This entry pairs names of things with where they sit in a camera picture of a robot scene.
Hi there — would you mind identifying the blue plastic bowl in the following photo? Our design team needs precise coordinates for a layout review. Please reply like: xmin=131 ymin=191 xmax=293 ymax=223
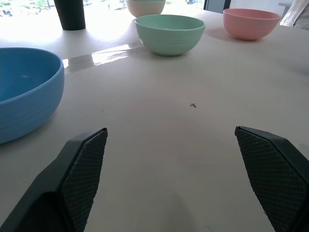
xmin=0 ymin=47 xmax=65 ymax=145

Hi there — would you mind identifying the black cylindrical cup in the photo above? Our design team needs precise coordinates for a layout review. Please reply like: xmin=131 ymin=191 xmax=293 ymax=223
xmin=53 ymin=0 xmax=87 ymax=31

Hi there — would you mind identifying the beige plastic bowl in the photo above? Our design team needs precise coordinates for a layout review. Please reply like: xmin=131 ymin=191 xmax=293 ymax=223
xmin=126 ymin=0 xmax=167 ymax=18

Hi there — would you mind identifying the pink plastic bowl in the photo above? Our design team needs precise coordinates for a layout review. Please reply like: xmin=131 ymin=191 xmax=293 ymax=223
xmin=223 ymin=8 xmax=282 ymax=41

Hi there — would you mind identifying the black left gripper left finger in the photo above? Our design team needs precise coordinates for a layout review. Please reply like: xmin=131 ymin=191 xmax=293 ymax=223
xmin=0 ymin=128 xmax=108 ymax=232

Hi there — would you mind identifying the person in white clothing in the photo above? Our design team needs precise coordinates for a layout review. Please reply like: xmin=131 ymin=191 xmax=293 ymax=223
xmin=279 ymin=0 xmax=309 ymax=30

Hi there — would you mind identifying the green plastic bowl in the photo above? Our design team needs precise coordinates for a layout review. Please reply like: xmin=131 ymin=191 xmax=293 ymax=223
xmin=134 ymin=14 xmax=206 ymax=57

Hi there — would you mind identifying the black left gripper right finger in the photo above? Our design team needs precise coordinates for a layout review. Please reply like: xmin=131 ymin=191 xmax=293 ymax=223
xmin=234 ymin=126 xmax=309 ymax=232

